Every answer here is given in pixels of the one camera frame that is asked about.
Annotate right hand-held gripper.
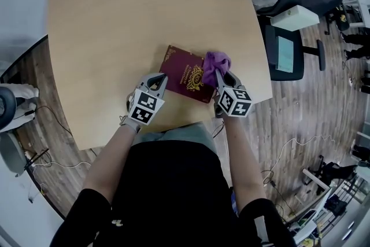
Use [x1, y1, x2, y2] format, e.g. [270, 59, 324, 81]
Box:
[213, 68, 253, 119]

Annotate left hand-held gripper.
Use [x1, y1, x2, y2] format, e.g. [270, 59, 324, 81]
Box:
[126, 72, 169, 127]

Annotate purple cloth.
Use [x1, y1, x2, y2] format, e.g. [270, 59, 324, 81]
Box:
[202, 51, 232, 89]

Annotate dark red gold-patterned book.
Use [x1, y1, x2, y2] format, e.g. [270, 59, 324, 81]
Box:
[158, 45, 216, 104]

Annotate person's right forearm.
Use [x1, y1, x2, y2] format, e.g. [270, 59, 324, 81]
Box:
[224, 117, 267, 216]

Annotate person's left forearm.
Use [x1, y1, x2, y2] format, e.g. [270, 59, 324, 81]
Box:
[82, 124, 136, 206]

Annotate person's left hand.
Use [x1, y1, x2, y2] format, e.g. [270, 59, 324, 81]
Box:
[119, 114, 142, 134]

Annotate person's grey trousers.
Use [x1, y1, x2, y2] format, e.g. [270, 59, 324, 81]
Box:
[132, 121, 216, 154]

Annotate pale green booklet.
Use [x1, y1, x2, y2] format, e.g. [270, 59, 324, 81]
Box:
[276, 36, 295, 72]

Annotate white flat box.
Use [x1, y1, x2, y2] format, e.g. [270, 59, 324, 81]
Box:
[270, 5, 320, 32]

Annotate person's black shirt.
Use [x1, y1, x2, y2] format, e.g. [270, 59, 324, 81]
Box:
[50, 140, 295, 247]

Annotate white and black robot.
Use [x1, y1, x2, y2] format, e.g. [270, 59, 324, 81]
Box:
[0, 83, 40, 132]

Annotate black equipment stand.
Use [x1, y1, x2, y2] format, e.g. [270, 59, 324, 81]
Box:
[302, 154, 359, 197]

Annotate black antenna router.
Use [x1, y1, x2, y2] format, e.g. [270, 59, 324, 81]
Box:
[24, 149, 50, 168]

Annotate white metal rack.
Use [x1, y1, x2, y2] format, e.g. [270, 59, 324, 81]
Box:
[343, 0, 370, 28]

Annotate grey round device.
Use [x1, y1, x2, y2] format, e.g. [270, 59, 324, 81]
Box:
[0, 132, 27, 176]

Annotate white floor cable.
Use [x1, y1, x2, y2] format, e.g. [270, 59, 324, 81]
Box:
[261, 135, 338, 177]
[28, 160, 92, 170]

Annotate black floor cable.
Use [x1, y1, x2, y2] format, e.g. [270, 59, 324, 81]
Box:
[27, 105, 73, 137]

